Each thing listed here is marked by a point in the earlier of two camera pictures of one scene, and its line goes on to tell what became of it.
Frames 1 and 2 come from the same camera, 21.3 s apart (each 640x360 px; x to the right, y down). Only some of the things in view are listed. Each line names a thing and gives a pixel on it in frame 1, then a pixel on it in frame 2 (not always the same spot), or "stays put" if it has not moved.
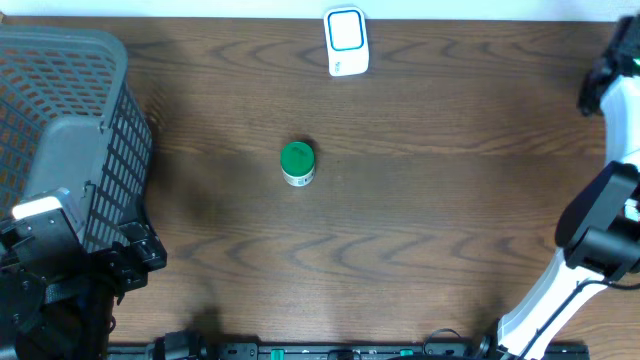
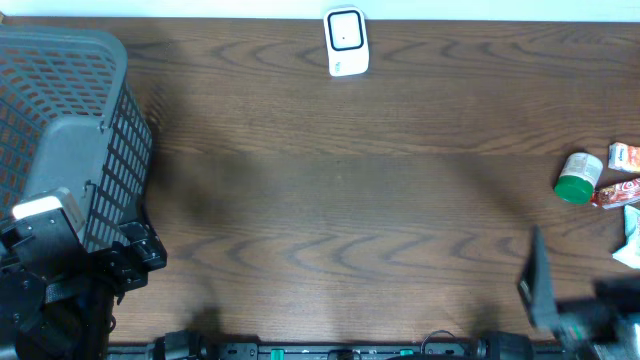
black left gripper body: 105,276 stays put
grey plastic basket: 72,117 stays put
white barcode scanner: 347,42 stays put
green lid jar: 297,161 -> 578,178
